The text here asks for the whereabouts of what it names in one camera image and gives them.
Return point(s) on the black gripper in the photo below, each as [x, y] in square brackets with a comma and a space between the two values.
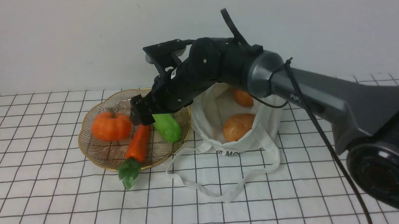
[168, 95]

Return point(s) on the orange carrot with green leaves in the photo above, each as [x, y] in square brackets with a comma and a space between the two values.
[129, 169]

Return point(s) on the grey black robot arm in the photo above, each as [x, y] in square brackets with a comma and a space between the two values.
[364, 119]

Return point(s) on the cream canvas tote bag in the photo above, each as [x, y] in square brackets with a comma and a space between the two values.
[209, 111]

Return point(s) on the orange round vegetable in bag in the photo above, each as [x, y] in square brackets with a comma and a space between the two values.
[242, 98]

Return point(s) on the green cucumber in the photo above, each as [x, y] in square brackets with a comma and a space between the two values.
[168, 127]

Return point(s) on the orange pumpkin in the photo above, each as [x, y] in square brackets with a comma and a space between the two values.
[109, 126]

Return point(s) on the brown potato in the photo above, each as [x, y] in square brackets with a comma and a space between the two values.
[237, 126]

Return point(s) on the white grid tablecloth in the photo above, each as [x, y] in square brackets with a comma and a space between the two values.
[46, 179]

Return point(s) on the gold wire basket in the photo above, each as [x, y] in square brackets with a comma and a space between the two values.
[109, 155]

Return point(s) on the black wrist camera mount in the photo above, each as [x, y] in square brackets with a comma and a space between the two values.
[166, 54]

